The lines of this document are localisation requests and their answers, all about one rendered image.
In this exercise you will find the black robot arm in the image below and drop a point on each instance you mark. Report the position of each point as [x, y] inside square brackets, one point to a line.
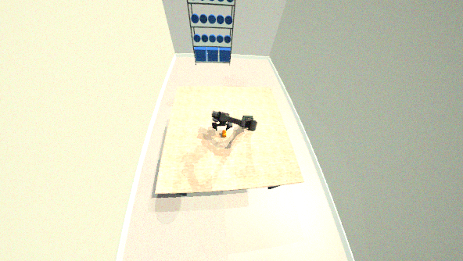
[224, 117]

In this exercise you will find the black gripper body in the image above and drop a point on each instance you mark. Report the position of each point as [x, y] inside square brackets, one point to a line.
[215, 124]

